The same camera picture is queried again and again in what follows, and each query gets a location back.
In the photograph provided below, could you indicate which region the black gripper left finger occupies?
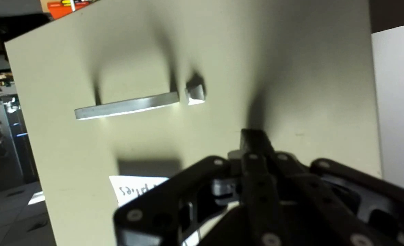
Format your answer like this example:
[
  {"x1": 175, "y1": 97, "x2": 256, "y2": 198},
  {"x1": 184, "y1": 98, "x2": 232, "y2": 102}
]
[{"x1": 112, "y1": 128, "x2": 257, "y2": 246}]

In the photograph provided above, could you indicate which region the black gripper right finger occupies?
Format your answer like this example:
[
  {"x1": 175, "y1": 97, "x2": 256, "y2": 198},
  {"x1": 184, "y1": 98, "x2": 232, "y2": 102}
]
[{"x1": 254, "y1": 128, "x2": 404, "y2": 246}]

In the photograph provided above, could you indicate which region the beige cabinet drawer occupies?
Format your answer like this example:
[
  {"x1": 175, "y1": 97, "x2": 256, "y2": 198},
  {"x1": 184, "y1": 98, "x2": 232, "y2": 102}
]
[{"x1": 4, "y1": 0, "x2": 383, "y2": 246}]

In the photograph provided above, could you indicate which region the white paper drawer label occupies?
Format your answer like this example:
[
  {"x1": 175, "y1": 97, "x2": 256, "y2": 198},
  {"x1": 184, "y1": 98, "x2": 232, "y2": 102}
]
[{"x1": 108, "y1": 173, "x2": 201, "y2": 246}]

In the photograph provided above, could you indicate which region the silver drawer latch button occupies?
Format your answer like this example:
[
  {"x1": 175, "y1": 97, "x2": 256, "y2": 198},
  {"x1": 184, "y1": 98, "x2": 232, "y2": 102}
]
[{"x1": 183, "y1": 72, "x2": 208, "y2": 108}]

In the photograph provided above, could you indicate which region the dark shelving unit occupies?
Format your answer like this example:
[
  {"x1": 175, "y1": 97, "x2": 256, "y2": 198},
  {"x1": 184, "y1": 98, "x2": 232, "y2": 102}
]
[{"x1": 0, "y1": 12, "x2": 42, "y2": 198}]

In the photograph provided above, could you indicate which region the red orange container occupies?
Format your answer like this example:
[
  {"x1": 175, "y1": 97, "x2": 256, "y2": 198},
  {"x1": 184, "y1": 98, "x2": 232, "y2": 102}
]
[{"x1": 46, "y1": 0, "x2": 94, "y2": 20}]

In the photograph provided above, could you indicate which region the silver drawer handle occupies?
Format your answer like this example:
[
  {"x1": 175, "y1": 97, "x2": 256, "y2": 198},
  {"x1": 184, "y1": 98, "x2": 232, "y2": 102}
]
[{"x1": 72, "y1": 90, "x2": 180, "y2": 123}]

